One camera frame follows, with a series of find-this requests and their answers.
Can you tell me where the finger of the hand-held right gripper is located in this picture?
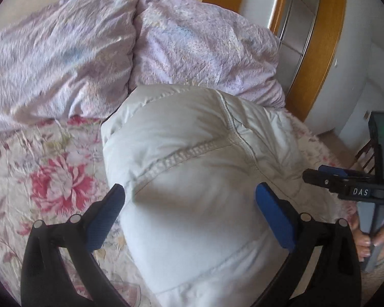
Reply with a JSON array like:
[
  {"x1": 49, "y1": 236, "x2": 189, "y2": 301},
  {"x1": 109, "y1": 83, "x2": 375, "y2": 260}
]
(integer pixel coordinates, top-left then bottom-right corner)
[
  {"x1": 318, "y1": 165, "x2": 368, "y2": 181},
  {"x1": 302, "y1": 170, "x2": 343, "y2": 195}
]

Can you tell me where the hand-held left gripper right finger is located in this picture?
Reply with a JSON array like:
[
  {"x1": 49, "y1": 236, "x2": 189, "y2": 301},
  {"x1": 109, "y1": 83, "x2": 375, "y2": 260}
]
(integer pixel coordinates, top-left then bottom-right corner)
[{"x1": 253, "y1": 182, "x2": 362, "y2": 307}]

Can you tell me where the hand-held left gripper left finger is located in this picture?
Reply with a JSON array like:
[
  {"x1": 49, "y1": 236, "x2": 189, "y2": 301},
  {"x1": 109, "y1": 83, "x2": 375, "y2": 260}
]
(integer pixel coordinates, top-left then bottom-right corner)
[{"x1": 20, "y1": 183, "x2": 132, "y2": 307}]

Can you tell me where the person's right hand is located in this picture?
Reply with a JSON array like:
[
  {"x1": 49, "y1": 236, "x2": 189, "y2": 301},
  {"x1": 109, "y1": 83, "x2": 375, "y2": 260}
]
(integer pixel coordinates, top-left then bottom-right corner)
[{"x1": 352, "y1": 213, "x2": 384, "y2": 256}]

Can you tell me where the dark wooden chair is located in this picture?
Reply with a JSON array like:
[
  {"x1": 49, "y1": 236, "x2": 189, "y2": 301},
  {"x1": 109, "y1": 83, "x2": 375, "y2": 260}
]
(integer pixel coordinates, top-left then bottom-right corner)
[{"x1": 355, "y1": 141, "x2": 377, "y2": 175}]

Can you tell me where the pink fluffy blanket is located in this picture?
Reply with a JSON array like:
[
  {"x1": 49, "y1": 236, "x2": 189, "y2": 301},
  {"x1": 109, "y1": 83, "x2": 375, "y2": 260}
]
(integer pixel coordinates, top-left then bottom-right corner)
[{"x1": 283, "y1": 109, "x2": 359, "y2": 218}]

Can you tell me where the pink floral bed sheet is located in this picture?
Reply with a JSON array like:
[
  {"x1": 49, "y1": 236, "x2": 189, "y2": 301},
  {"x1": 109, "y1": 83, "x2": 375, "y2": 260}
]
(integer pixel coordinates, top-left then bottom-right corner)
[{"x1": 0, "y1": 115, "x2": 167, "y2": 307}]

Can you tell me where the grey sliding door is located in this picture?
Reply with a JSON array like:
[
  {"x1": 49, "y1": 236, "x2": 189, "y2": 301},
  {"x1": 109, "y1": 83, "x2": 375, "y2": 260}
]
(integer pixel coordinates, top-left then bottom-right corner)
[{"x1": 277, "y1": 0, "x2": 322, "y2": 94}]

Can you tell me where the lilac floral pillow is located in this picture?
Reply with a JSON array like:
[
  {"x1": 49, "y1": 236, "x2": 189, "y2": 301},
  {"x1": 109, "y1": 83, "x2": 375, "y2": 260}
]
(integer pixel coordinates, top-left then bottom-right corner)
[
  {"x1": 0, "y1": 0, "x2": 145, "y2": 132},
  {"x1": 128, "y1": 0, "x2": 286, "y2": 107}
]

